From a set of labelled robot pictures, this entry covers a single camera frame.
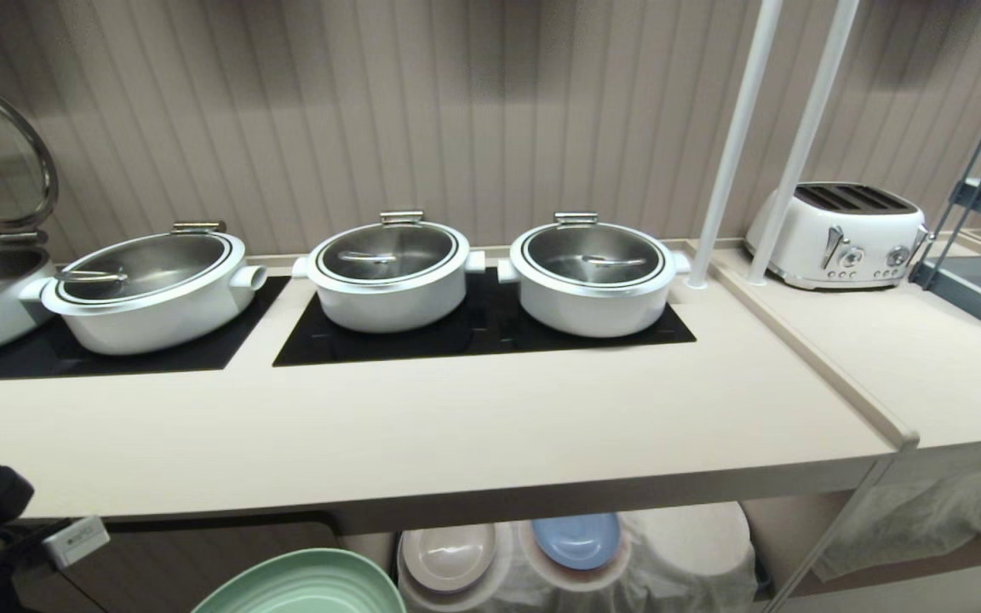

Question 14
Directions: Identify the blue plate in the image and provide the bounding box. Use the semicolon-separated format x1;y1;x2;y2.
531;512;622;572

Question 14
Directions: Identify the beige plate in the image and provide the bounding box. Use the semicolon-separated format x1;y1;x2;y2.
401;523;499;595

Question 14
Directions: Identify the green ribbed plate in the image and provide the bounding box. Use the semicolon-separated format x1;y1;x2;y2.
192;548;407;613

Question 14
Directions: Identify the grey metal shelf rack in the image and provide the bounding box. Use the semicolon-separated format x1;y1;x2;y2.
909;82;981;351

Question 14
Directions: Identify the black induction cooktop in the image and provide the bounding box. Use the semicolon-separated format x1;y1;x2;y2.
272;267;698;369
0;274;292;382

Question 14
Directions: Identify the round white chafing pot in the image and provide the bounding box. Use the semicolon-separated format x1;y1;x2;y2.
291;210;488;335
496;212;692;339

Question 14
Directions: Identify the round glass pot lid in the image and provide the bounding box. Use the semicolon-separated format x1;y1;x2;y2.
313;210;462;287
519;212;671;289

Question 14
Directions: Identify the white pole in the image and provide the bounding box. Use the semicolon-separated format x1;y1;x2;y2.
686;0;787;290
746;0;862;288

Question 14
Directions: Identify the oval white chafing pot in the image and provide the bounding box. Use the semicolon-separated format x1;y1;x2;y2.
20;221;269;357

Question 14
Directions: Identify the oval glass pot lid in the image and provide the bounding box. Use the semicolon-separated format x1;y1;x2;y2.
54;221;233;306

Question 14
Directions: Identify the white toaster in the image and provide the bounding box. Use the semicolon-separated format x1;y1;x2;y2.
743;180;932;292

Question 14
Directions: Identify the clear plastic sheet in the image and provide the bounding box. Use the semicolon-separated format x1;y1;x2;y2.
812;463;981;583

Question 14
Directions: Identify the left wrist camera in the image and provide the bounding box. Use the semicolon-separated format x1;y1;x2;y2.
42;514;112;570

